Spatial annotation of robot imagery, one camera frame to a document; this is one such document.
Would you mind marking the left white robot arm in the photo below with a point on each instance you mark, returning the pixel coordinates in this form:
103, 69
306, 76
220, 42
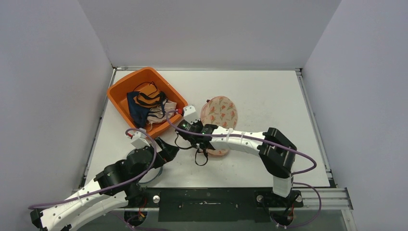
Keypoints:
116, 186

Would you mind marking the white mesh laundry bag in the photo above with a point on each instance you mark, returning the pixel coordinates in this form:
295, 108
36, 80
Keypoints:
159, 172

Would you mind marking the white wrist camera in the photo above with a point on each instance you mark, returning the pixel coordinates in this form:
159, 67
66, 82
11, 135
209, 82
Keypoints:
138, 137
190, 114

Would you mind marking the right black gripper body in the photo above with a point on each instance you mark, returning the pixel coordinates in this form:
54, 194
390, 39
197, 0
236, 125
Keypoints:
190, 132

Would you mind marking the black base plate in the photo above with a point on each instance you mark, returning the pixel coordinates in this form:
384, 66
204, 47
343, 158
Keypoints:
212, 204

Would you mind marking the floral padded bra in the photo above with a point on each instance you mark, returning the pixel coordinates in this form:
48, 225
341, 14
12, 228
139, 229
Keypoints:
220, 111

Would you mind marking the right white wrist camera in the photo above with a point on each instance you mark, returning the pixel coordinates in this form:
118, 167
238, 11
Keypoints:
190, 114

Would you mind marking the beige bra in tub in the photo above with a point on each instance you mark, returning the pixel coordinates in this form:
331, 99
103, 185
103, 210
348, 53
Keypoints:
158, 114

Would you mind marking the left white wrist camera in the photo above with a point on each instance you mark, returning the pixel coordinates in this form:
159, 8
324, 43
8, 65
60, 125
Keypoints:
138, 137

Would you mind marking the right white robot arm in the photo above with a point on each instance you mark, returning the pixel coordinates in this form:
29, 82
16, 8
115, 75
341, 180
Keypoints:
271, 146

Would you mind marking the navy blue bra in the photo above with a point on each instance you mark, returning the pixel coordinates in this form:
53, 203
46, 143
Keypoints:
137, 112

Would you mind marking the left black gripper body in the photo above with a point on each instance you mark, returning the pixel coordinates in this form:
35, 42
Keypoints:
151, 148

